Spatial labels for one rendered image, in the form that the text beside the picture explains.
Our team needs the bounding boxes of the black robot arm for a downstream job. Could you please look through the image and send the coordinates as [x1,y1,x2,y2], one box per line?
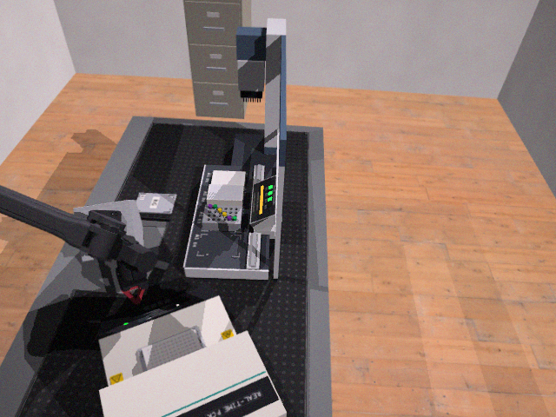
[0,185,170,281]

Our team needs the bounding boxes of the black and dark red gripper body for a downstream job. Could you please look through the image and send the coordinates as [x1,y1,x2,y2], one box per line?
[116,261,149,292]

